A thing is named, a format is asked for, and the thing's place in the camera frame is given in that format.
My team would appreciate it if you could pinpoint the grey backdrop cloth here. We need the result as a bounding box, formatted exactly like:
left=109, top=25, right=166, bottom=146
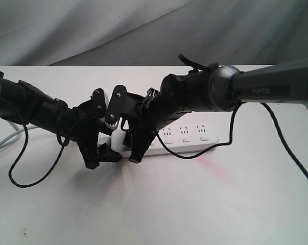
left=0, top=1, right=308, bottom=66

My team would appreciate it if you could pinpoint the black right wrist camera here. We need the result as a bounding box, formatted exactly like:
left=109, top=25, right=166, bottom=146
left=105, top=85, right=128, bottom=130

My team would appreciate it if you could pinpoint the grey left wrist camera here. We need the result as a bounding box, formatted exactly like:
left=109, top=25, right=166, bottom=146
left=91, top=88, right=109, bottom=123

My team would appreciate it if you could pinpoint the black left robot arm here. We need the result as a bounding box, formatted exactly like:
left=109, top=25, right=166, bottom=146
left=0, top=71, right=122, bottom=169

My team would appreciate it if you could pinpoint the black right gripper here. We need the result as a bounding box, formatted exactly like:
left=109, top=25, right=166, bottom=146
left=119, top=91, right=174, bottom=163

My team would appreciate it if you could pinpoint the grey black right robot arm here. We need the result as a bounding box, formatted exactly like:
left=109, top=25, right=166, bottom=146
left=125, top=59, right=308, bottom=163

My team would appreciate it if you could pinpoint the white five-outlet power strip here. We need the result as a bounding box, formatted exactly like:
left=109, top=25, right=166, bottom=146
left=97, top=121, right=219, bottom=157

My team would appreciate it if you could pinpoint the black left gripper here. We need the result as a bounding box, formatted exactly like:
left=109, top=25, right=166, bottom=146
left=57, top=100, right=123, bottom=169

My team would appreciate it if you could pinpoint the grey power cable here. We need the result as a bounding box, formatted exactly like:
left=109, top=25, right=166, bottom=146
left=0, top=122, right=29, bottom=157

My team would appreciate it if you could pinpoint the black right camera cable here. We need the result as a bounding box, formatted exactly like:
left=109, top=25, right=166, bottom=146
left=135, top=94, right=308, bottom=197

